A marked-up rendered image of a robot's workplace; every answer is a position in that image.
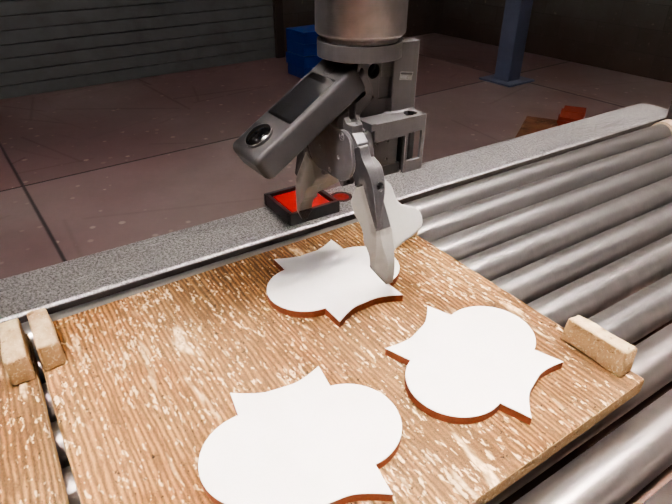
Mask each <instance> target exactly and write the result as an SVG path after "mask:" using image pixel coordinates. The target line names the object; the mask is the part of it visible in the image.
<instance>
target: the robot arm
mask: <svg viewBox="0 0 672 504"><path fill-rule="evenodd" d="M408 1H409V0H315V32H316V33H317V34H318V35H320V36H318V37H317V56H318V57H320V58H322V60H321V61H320V62H319V63H318V64H317V65H316V66H315V67H314V68H313V69H312V70H311V71H310V72H309V73H307V74H306V75H305V76H304V77H303V78H302V79H301V80H300V81H299V82H298V83H297V84H296V85H295V86H294V87H292V88H291V89H290V90H289V91H288V92H287V93H286V94H285V95H284V96H283V97H282V98H281V99H280V100H279V101H278V102H276V103H275V104H274V105H273V106H272V107H271V108H270V109H269V110H268V111H267V112H266V113H265V114H264V115H263V116H261V117H260V118H259V119H258V120H257V121H256V122H255V123H254V124H253V125H252V126H251V127H250V128H249V129H248V130H246V131H245V132H244V133H243V134H242V135H241V136H240V137H239V138H238V139H237V140H236V141H235V142H234V143H233V149H234V151H235V152H236V154H237V155H238V156H239V157H240V159H241V160H242V161H243V162H244V163H245V164H246V165H248V166H249V167H250V168H252V169H253V170H255V171H256V172H257V173H259V174H260V175H262V176H263V177H264V178H266V179H273V178H274V177H275V176H276V175H277V174H278V173H279V172H280V171H281V170H283V169H284V168H285V167H286V166H287V165H288V164H289V163H290V162H291V161H292V160H293V159H294V158H295V157H296V156H297V160H296V169H295V174H296V176H297V177H296V204H297V212H298V213H299V215H300V217H301V218H302V219H303V220H306V219H307V218H308V216H309V214H310V212H311V211H312V204H313V200H314V199H315V198H316V197H317V193H318V192H319V191H321V190H323V189H325V188H327V187H329V186H331V185H333V184H335V183H337V182H339V183H340V185H341V186H346V185H350V184H353V183H355V186H356V187H357V188H355V191H354V194H353V197H352V200H351V205H352V208H353V211H354V214H355V216H356V218H357V219H358V221H359V223H360V225H361V228H362V231H363V237H364V244H365V246H366V248H367V251H368V253H369V258H370V268H371V269H372V270H373V271H374V272H375V274H376V275H377V276H378V277H379V278H380V279H381V280H382V281H383V282H384V283H385V284H390V283H392V282H393V277H394V268H395V258H394V250H395V249H396V248H397V247H398V246H399V245H401V244H402V243H403V242H405V241H406V240H407V239H409V238H410V237H411V236H412V235H414V234H415V233H416V232H418V231H419V230H420V229H421V227H422V223H423V220H422V216H421V213H420V211H419V210H418V209H417V208H415V207H412V206H408V205H404V204H401V203H399V202H398V201H397V199H396V197H395V194H394V191H393V188H392V186H391V184H390V183H389V182H388V181H387V180H385V178H384V176H386V175H390V174H393V173H397V172H399V170H401V173H405V172H409V171H412V170H416V169H420V168H421V167H422V157H423V147H424V137H425V126H426V116H427V114H426V113H424V112H421V111H418V110H416V109H415V107H414V105H415V93H416V82H417V70H418V58H419V47H420V40H417V39H407V40H404V39H403V37H402V36H403V35H404V34H405V33H406V28H407V14H408ZM415 131H420V135H419V146H418V156H417V157H414V158H412V157H413V146H414V135H415Z"/></svg>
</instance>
